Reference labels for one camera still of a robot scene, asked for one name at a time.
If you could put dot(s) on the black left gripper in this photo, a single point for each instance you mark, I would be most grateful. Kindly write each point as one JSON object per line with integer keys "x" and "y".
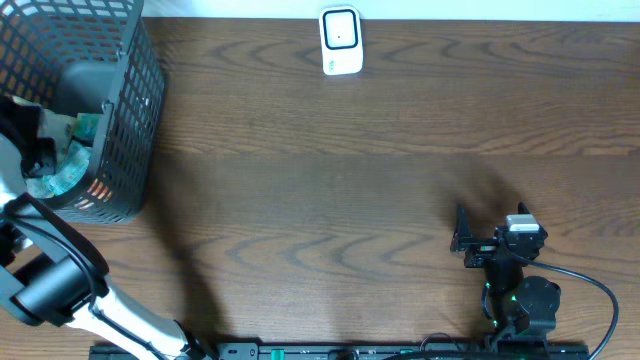
{"x": 32, "y": 163}

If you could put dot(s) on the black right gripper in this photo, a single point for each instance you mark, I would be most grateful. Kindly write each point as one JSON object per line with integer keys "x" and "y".
{"x": 462, "y": 235}

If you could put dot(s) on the light green snack packet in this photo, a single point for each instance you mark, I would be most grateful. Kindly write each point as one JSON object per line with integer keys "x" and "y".
{"x": 67, "y": 173}

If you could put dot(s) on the teal small snack packet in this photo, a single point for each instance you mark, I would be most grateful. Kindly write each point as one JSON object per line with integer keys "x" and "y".
{"x": 86, "y": 128}

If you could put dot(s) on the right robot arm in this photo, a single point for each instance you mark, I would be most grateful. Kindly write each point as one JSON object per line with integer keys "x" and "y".
{"x": 523, "y": 309}

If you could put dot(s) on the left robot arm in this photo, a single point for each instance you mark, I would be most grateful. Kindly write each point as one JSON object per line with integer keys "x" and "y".
{"x": 52, "y": 274}

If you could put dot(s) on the white barcode scanner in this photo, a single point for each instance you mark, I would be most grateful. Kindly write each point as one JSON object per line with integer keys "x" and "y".
{"x": 341, "y": 41}

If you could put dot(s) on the dark grey mesh plastic basket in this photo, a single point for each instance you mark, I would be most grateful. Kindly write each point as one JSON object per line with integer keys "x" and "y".
{"x": 96, "y": 57}

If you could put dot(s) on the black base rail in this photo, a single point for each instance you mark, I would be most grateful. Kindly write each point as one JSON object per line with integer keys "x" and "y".
{"x": 438, "y": 349}

